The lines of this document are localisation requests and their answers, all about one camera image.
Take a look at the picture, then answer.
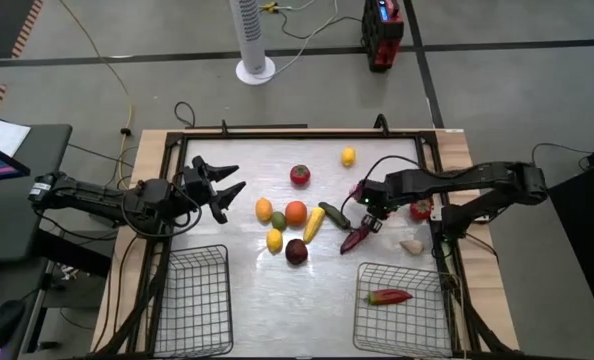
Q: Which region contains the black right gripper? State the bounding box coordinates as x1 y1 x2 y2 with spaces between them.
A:
359 175 396 234

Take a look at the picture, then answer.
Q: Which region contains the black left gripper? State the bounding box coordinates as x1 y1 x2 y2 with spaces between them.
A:
179 155 247 225

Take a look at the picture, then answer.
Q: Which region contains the dark red chili pepper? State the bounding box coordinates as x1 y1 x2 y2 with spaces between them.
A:
339 223 373 256

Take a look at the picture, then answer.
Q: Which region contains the green cucumber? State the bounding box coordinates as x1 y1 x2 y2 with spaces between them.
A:
318 201 352 231

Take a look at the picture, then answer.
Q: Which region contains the yellow orange mango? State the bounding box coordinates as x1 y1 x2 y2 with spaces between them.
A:
254 197 274 223

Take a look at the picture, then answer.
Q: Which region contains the bright red pepper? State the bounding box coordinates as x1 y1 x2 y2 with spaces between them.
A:
409 198 434 223

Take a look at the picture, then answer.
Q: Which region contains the yellow corn cob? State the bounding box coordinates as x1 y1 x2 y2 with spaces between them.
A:
302 206 326 245

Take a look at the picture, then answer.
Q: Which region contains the red round fruit green stem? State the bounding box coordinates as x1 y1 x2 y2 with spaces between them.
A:
289 164 312 187

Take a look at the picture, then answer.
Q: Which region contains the orange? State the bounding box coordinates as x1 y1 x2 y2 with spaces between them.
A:
284 200 309 228

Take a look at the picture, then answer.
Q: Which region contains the dark red apple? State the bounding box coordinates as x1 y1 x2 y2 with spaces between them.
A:
284 238 309 266

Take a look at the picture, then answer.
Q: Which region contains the beige garlic bulb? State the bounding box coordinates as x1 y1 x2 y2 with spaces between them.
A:
399 239 425 257

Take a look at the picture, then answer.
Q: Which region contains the red green chili pepper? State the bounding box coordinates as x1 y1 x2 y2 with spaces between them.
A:
366 288 414 307

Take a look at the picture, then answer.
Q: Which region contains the white tower fan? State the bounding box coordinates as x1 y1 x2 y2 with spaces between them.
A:
228 0 277 86

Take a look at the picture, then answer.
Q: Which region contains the red black power station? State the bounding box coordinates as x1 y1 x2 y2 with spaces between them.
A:
360 0 406 74

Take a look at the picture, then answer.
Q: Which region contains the black desk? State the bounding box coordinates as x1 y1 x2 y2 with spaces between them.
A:
0 122 73 264

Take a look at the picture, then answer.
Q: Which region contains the black cabinet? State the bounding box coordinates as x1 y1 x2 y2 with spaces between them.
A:
546 139 594 341

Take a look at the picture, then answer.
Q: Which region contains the white paper sheet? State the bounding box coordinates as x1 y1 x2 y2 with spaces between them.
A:
0 114 32 210

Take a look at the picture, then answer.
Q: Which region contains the black computer mouse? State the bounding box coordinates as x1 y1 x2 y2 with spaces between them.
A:
0 298 27 351

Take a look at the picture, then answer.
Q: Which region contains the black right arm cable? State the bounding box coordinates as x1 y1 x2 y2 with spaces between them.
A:
340 154 423 216

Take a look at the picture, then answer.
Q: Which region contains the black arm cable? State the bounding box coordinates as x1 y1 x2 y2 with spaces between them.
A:
119 169 203 240
340 154 423 216

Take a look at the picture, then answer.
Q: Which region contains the black wire basket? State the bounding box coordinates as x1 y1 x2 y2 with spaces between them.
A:
152 244 236 359
352 262 461 358

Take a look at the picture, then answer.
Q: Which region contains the black looped cable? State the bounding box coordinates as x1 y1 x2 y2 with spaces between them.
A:
173 101 197 129

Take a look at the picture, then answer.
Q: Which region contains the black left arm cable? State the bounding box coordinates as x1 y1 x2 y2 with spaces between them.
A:
119 169 203 240

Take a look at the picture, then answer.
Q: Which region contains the yellow power cord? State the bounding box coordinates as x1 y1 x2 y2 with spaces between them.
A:
56 0 136 189

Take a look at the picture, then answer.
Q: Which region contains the white floor cable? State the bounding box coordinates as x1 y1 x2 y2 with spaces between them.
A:
256 0 363 81

